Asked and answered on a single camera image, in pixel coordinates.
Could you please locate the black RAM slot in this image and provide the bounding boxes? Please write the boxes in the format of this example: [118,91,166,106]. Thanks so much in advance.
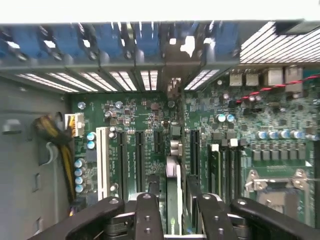
[236,147,245,200]
[229,147,237,201]
[221,147,230,204]

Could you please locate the metal CPU socket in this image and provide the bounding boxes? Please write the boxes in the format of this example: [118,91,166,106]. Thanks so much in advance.
[244,167,317,227]

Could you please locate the white expansion slot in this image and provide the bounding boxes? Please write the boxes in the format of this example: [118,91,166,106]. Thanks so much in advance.
[95,126,111,201]

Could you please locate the short black expansion slot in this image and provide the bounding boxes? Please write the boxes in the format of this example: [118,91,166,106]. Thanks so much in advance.
[153,129,164,155]

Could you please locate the green motherboard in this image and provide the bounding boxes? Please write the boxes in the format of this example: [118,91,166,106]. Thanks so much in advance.
[67,64,320,240]

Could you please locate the white power connector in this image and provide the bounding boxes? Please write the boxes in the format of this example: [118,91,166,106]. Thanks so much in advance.
[64,112,85,138]

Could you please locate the vented slot cover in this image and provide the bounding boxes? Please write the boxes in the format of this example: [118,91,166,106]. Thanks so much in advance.
[139,69,159,92]
[79,71,119,93]
[46,71,99,93]
[184,69,221,92]
[108,71,138,92]
[16,72,79,94]

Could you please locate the black open PC case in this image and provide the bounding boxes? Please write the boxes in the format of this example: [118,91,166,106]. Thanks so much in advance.
[0,18,320,240]

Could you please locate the blue slot latch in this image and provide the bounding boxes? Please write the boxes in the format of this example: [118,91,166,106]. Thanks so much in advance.
[213,22,241,62]
[94,22,124,61]
[10,23,44,62]
[134,22,161,61]
[50,22,81,62]

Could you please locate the yellow black power wires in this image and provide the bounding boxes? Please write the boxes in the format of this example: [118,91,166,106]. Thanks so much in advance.
[33,113,77,208]

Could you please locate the red black twisted wire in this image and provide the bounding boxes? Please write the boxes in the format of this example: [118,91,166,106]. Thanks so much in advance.
[235,73,320,104]

